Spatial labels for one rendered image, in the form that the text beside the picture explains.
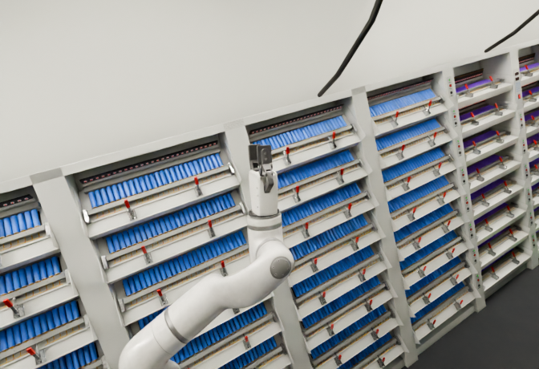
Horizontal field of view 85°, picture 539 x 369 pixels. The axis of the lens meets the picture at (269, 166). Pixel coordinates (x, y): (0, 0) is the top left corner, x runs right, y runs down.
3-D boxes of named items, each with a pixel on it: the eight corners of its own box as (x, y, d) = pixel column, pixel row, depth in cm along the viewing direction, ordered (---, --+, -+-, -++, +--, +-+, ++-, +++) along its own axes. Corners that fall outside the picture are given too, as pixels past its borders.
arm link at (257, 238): (252, 234, 66) (244, 222, 75) (257, 289, 67) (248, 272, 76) (288, 228, 68) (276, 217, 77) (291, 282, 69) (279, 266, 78)
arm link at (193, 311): (160, 346, 56) (282, 241, 61) (165, 302, 71) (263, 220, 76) (191, 375, 58) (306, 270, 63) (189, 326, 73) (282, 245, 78)
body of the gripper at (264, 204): (273, 209, 77) (269, 167, 76) (285, 219, 68) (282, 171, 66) (245, 213, 75) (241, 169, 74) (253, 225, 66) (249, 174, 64)
